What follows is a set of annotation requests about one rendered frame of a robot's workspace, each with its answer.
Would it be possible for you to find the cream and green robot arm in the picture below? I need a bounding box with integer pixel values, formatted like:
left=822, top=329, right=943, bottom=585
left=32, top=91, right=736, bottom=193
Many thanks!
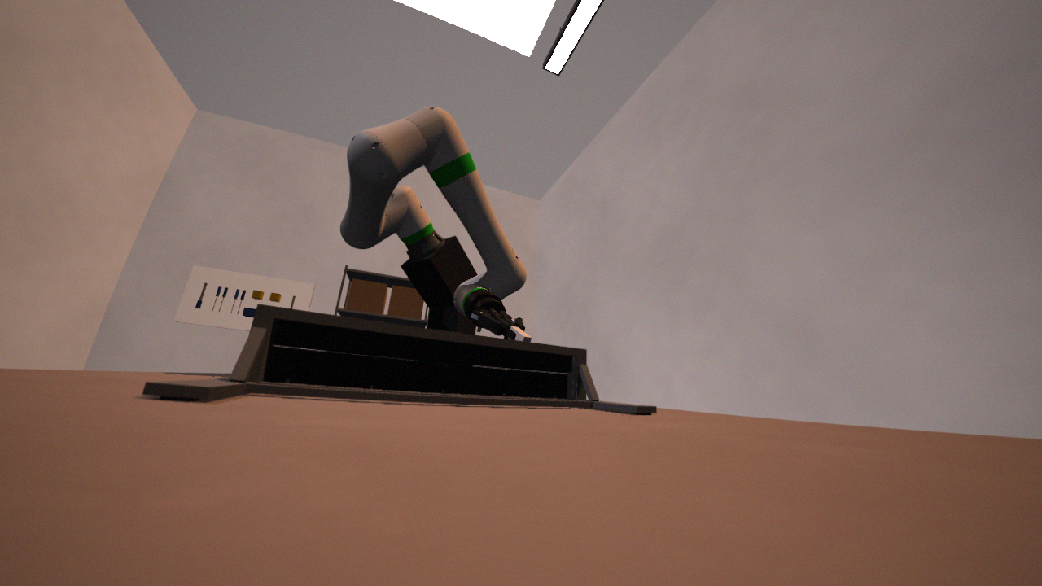
left=340, top=107, right=527, bottom=319

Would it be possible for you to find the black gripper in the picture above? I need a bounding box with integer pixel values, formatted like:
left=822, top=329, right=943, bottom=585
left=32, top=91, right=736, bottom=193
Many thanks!
left=471, top=297, right=532, bottom=342

